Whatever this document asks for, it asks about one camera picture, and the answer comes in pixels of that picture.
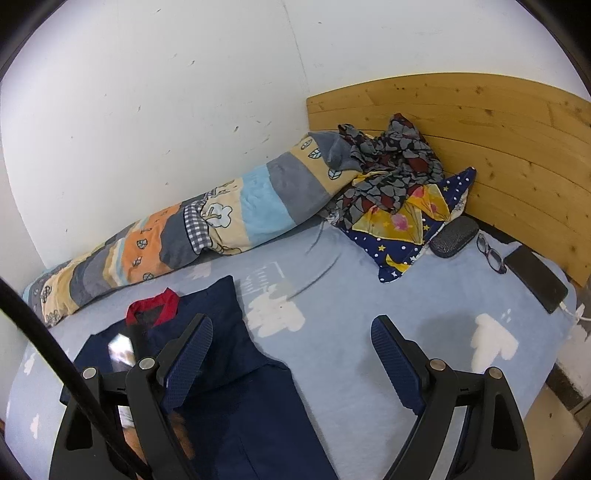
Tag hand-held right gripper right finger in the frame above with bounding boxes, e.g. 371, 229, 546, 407
370, 315, 536, 480

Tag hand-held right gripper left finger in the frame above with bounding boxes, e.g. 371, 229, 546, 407
48, 314, 214, 480

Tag navy blue garment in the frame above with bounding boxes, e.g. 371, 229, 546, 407
60, 275, 340, 480

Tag blue cloud-print bed sheet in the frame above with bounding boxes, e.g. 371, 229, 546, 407
2, 217, 578, 480

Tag star-print pillow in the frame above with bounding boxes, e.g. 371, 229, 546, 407
335, 167, 477, 283

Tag dark glasses case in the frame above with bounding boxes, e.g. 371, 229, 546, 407
429, 215, 480, 258

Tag eyeglasses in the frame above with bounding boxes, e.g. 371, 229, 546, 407
476, 233, 507, 274

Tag black smartphone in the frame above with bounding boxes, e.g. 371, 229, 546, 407
503, 244, 570, 315

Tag patchwork rolled quilt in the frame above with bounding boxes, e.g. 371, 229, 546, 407
22, 130, 365, 328

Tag grey red patterned cloth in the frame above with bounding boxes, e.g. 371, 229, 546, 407
330, 113, 446, 227

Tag wooden headboard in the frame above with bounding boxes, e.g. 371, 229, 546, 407
307, 72, 591, 288

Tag black cable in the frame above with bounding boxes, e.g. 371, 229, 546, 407
0, 277, 153, 480

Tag white charging cable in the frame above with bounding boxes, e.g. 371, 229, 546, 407
558, 300, 591, 324

